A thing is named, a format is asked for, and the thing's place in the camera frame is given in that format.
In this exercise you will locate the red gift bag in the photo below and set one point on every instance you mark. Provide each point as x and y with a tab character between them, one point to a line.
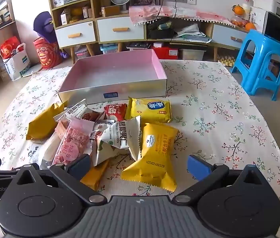
8	48

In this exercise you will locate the red round drum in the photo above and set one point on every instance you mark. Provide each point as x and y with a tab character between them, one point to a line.
47	54

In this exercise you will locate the black microwave oven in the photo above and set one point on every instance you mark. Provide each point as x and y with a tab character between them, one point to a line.
277	28

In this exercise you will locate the pink and silver cardboard box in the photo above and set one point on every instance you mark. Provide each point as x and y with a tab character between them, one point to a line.
115	74

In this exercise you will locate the brown cardboard box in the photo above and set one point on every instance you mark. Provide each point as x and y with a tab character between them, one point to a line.
111	11

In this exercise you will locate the clear bag of oranges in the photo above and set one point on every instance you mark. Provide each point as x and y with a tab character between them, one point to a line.
236	22

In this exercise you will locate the orange bar packet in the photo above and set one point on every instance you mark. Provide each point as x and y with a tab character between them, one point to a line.
94	176

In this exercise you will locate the yellow egg tray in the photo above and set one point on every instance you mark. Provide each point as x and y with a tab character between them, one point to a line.
226	60

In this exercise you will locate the red flat box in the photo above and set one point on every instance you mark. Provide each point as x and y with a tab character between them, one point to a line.
166	53

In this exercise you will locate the white printed carton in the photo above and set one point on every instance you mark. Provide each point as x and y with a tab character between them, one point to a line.
255	19

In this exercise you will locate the orange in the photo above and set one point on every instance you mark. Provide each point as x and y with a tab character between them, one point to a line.
250	26
238	10

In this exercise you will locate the mustard yellow packet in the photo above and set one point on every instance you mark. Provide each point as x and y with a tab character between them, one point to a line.
44	124

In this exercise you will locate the red foil packet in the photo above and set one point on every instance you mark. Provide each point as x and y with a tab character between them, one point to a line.
114	111

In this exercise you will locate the small white brown box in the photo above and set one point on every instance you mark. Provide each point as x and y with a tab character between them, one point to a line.
66	18

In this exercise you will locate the purple plush toy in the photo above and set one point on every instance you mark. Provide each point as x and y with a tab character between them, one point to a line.
43	24

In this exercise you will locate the yellow bread packet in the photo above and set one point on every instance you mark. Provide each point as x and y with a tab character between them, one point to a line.
152	153

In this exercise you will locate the clear storage box blue lid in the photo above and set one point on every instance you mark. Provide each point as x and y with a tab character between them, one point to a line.
109	49

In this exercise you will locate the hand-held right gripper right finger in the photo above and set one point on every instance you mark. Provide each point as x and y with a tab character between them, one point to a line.
199	168

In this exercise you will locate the black bag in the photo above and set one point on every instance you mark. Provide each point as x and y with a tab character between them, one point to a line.
159	33

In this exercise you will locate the yellow bag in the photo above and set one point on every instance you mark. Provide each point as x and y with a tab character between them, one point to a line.
76	12

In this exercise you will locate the white shopping bag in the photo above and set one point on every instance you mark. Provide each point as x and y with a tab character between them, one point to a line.
16	67

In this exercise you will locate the low wooden tv cabinet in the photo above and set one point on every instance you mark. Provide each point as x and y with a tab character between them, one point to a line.
226	36

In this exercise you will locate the blue plastic stool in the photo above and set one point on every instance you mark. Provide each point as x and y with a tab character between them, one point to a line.
259	39

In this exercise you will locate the pink crisp clear packet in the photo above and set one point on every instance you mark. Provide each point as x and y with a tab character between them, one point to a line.
74	141

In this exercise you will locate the yellow biscuit packet blue label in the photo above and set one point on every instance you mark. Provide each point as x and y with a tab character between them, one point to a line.
150	109

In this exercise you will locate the tall wooden shelf cabinet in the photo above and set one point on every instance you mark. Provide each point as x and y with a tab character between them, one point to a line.
75	33

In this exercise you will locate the white printer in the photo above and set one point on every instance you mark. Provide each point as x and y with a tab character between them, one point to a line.
266	3

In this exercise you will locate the wooden cabinet white drawer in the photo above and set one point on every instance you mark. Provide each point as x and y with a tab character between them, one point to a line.
120	31

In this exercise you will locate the white nut packet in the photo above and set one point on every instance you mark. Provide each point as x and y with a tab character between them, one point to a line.
120	138
76	110

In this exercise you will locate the clear cake slice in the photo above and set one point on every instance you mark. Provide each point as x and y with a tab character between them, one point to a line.
49	148

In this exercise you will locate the folded white cloth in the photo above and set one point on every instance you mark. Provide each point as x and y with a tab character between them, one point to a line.
192	33

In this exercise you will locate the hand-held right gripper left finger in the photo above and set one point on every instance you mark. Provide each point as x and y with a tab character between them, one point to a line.
79	166

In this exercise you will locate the pink tasselled cloth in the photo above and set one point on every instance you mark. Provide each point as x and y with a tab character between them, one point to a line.
145	12

